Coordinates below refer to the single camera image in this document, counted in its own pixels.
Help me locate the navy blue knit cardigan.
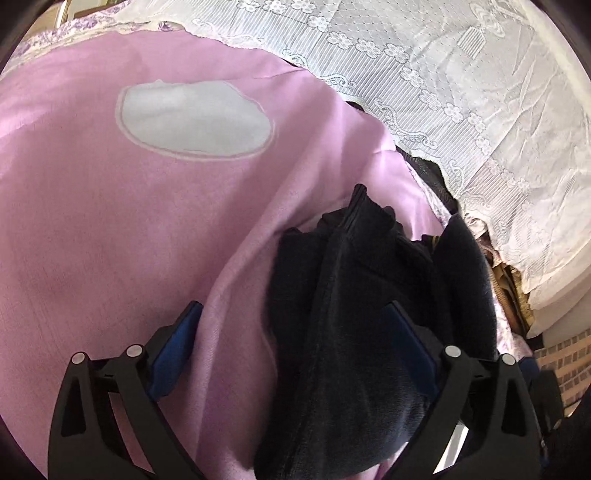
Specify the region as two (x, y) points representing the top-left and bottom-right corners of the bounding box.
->
(253, 185), (497, 479)

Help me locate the brown woven mat pile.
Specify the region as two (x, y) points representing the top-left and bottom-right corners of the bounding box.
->
(477, 231), (535, 338)

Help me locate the pink purple bed blanket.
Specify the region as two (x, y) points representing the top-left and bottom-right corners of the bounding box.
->
(1, 31), (448, 479)

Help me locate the white lace cover cloth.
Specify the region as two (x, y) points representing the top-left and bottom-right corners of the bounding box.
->
(120, 1), (590, 310)

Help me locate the floral white bed sheet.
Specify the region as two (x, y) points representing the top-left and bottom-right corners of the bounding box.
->
(2, 1), (185, 73)

